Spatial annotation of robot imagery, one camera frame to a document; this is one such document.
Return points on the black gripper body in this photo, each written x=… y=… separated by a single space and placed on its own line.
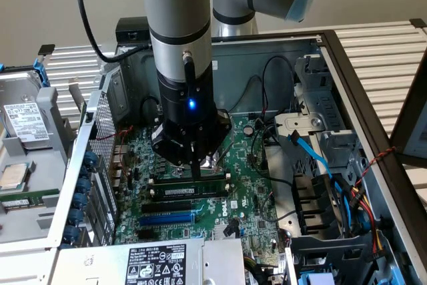
x=173 y=108

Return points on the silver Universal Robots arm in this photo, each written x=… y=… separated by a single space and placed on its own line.
x=177 y=4

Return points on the RAM slot black latches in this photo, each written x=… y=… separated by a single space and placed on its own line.
x=193 y=198

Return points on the CPU socket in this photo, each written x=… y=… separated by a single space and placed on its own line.
x=210 y=165

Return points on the thin metal locking lever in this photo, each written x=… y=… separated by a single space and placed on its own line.
x=228 y=151

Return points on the green Dell motherboard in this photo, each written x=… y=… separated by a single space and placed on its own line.
x=240 y=171

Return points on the long black expansion slot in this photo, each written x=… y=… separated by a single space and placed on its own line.
x=166 y=207

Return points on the blue expansion slot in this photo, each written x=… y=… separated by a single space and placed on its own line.
x=166 y=220

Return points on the round coin battery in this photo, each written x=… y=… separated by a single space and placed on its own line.
x=247 y=129

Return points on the black board connector plug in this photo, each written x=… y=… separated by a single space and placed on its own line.
x=230 y=228

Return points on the silver chipset heatsink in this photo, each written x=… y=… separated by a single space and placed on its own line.
x=221 y=233

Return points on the silver rear port block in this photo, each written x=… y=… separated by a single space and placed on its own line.
x=118 y=165

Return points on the short black expansion slot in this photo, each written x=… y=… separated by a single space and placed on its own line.
x=146 y=235

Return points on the black box with port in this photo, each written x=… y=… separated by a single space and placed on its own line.
x=131 y=26

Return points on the open grey PC case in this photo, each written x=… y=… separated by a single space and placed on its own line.
x=267 y=51

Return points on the blue card retention clips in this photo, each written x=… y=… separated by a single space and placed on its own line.
x=83 y=186

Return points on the silver power supply unit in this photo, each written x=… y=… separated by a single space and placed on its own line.
x=100 y=265

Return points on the blue disk caddy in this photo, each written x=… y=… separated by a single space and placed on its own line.
x=41 y=73

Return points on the silver metal disk bay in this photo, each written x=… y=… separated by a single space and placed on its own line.
x=317 y=98

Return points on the black table end cap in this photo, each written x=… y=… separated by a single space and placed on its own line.
x=418 y=23
x=46 y=49

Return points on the grey hard drive caddy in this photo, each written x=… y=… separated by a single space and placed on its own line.
x=28 y=121

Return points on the dark grey disk bay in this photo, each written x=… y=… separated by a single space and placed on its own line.
x=333 y=251

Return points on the silver CPU chip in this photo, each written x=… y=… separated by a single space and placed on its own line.
x=13 y=178

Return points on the dark framed side panel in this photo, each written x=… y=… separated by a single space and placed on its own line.
x=410 y=125

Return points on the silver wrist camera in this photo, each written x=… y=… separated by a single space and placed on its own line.
x=158 y=135

